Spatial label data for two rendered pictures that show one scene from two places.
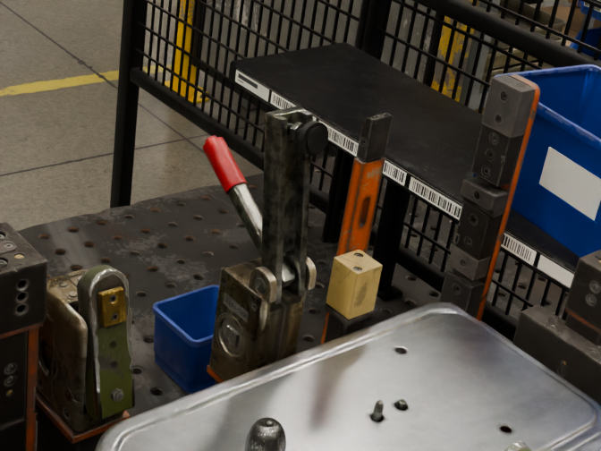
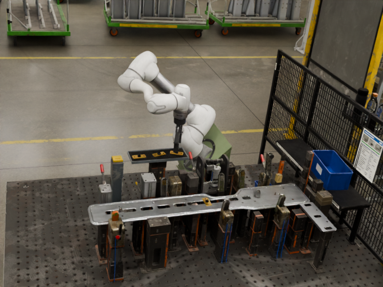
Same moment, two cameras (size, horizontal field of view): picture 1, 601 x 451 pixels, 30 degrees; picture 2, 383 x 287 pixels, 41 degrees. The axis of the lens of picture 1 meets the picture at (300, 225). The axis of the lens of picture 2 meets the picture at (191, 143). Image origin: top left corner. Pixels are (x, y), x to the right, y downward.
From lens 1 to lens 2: 2.39 m
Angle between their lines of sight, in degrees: 21
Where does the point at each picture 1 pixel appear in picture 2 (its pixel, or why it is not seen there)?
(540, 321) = (308, 188)
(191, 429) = (250, 191)
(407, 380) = (281, 191)
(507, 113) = (308, 156)
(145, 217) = (259, 167)
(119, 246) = (253, 171)
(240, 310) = (261, 179)
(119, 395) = (242, 185)
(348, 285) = (277, 177)
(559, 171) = (317, 167)
